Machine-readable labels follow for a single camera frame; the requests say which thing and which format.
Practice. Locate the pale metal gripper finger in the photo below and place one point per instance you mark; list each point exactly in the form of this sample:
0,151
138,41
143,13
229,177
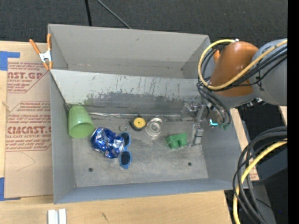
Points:
198,135
192,107

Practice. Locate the green toy block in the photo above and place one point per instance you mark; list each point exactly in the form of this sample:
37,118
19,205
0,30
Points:
176,140

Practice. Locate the clear glass cup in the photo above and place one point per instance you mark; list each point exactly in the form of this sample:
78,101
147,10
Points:
154,127

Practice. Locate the yellow and black tape measure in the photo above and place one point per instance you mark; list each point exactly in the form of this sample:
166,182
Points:
139,123

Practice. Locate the grey metal bin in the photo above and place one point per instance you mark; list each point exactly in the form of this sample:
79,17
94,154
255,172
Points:
149,162

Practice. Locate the blue sunglasses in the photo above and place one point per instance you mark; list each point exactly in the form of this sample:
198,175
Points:
125,158

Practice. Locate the crushed blue drink can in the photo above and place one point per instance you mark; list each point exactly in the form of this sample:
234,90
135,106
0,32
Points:
106,142

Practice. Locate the green plastic cup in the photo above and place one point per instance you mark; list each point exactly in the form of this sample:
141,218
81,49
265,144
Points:
79,122

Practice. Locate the brown cardboard board, red print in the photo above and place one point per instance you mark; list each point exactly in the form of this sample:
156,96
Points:
28,148

